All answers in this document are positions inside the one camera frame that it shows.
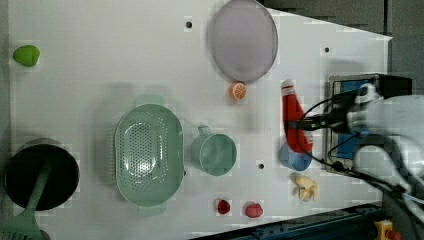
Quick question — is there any green spatula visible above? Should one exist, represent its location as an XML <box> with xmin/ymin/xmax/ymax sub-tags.
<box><xmin>1</xmin><ymin>162</ymin><xmax>51</xmax><ymax>240</ymax></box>

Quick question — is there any blue cup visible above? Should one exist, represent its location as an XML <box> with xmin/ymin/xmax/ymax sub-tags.
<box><xmin>278</xmin><ymin>144</ymin><xmax>312</xmax><ymax>172</ymax></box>

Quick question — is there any dark red strawberry toy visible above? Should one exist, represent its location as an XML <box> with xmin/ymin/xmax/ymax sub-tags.
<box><xmin>217</xmin><ymin>199</ymin><xmax>231</xmax><ymax>215</ymax></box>

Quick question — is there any green mug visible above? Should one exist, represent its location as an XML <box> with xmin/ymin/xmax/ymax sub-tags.
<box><xmin>191</xmin><ymin>125</ymin><xmax>237</xmax><ymax>176</ymax></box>

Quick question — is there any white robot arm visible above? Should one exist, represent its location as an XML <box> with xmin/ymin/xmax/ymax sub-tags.
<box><xmin>347</xmin><ymin>83</ymin><xmax>424</xmax><ymax>240</ymax></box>

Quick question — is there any green strainer basket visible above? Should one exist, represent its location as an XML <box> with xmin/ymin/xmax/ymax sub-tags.
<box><xmin>114</xmin><ymin>94</ymin><xmax>184</xmax><ymax>216</ymax></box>

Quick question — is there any grey round plate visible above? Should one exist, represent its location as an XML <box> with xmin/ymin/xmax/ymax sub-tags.
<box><xmin>210</xmin><ymin>0</ymin><xmax>278</xmax><ymax>82</ymax></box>

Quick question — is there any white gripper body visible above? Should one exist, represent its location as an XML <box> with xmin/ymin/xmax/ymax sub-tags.
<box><xmin>346</xmin><ymin>83</ymin><xmax>383</xmax><ymax>124</ymax></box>

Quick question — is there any black pot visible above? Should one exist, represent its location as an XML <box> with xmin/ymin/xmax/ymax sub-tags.
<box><xmin>3</xmin><ymin>138</ymin><xmax>81</xmax><ymax>212</ymax></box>

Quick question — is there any green pear toy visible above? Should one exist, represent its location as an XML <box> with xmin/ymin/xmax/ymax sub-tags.
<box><xmin>12</xmin><ymin>45</ymin><xmax>41</xmax><ymax>67</ymax></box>

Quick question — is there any red ketchup bottle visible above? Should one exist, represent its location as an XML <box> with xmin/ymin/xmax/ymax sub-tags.
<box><xmin>281</xmin><ymin>79</ymin><xmax>313</xmax><ymax>153</ymax></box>

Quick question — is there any orange slice toy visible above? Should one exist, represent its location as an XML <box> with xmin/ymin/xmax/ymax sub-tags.
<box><xmin>229</xmin><ymin>82</ymin><xmax>247</xmax><ymax>101</ymax></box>

